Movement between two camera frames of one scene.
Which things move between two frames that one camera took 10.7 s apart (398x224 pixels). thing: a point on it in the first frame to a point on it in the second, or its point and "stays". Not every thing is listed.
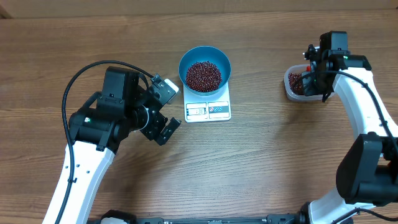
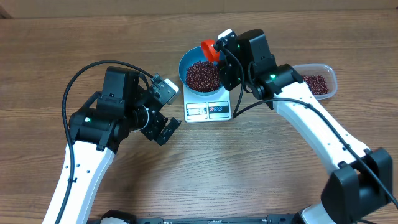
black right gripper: (310, 89) to (229, 83)
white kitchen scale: (213, 107) stays
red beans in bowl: (203, 76) stays
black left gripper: (155, 133) stays
